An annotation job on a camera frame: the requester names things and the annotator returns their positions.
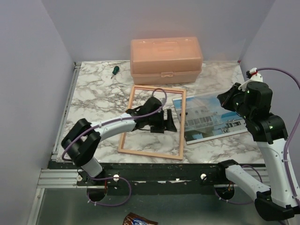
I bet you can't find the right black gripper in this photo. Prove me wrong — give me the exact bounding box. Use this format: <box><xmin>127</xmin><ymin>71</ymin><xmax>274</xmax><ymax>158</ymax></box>
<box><xmin>218</xmin><ymin>82</ymin><xmax>253</xmax><ymax>120</ymax></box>

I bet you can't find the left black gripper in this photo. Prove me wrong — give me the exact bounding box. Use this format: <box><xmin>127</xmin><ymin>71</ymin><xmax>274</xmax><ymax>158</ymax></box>
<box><xmin>147</xmin><ymin>109</ymin><xmax>177</xmax><ymax>134</ymax></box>

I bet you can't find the building photo print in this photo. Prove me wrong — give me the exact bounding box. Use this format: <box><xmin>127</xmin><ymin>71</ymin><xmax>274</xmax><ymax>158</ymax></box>
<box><xmin>184</xmin><ymin>91</ymin><xmax>247</xmax><ymax>145</ymax></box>

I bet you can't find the pink wooden picture frame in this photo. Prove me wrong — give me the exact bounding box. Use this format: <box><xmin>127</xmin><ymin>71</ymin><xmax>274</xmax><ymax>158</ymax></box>
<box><xmin>118</xmin><ymin>85</ymin><xmax>187</xmax><ymax>160</ymax></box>

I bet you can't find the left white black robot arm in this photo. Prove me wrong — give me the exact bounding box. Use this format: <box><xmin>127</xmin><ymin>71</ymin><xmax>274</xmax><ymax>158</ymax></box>
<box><xmin>61</xmin><ymin>96</ymin><xmax>177</xmax><ymax>185</ymax></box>

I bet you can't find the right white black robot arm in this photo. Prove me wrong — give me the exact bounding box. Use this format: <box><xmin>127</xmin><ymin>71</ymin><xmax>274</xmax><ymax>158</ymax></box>
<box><xmin>215</xmin><ymin>81</ymin><xmax>300</xmax><ymax>225</ymax></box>

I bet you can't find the orange translucent plastic toolbox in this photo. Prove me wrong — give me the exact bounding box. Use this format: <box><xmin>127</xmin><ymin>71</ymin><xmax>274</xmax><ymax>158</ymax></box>
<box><xmin>130</xmin><ymin>37</ymin><xmax>203</xmax><ymax>85</ymax></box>

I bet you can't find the brown snack wrapper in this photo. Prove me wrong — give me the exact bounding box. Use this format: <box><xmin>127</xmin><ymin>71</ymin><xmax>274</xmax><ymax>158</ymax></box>
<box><xmin>123</xmin><ymin>212</ymin><xmax>158</xmax><ymax>225</ymax></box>

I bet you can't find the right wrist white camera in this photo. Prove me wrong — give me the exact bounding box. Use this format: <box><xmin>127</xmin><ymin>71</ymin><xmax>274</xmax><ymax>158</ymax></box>
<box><xmin>246</xmin><ymin>67</ymin><xmax>263</xmax><ymax>82</ymax></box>

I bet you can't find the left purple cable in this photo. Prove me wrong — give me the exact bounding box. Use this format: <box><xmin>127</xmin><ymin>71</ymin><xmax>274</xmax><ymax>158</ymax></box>
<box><xmin>61</xmin><ymin>88</ymin><xmax>168</xmax><ymax>207</ymax></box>

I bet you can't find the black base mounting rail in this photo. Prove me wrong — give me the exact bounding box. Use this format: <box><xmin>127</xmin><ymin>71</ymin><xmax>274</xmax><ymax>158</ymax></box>
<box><xmin>47</xmin><ymin>161</ymin><xmax>231</xmax><ymax>196</ymax></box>

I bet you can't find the green handled screwdriver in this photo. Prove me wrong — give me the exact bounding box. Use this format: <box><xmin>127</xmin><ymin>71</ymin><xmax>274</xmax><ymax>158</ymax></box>
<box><xmin>111</xmin><ymin>66</ymin><xmax>120</xmax><ymax>79</ymax></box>

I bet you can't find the aluminium extrusion rail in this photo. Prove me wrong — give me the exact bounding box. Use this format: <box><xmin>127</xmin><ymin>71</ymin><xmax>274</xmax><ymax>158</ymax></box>
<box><xmin>27</xmin><ymin>62</ymin><xmax>82</xmax><ymax>225</ymax></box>

